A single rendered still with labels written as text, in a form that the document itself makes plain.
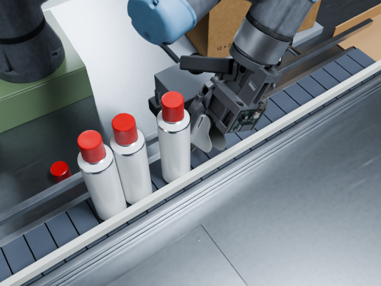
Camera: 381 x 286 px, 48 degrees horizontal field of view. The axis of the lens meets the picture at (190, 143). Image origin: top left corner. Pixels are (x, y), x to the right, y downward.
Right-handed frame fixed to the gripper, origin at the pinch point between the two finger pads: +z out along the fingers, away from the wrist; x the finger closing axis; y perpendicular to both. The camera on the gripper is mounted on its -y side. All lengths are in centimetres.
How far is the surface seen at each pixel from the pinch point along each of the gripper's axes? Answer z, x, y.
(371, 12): -26, 60, -12
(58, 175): 17.2, -15.0, -12.2
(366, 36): -21, 56, -8
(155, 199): 7.2, -7.9, 4.9
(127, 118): -7.5, -17.0, 0.5
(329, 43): -20.5, 30.0, -2.8
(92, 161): -1.6, -21.5, 2.1
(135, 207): 8.7, -11.2, 4.4
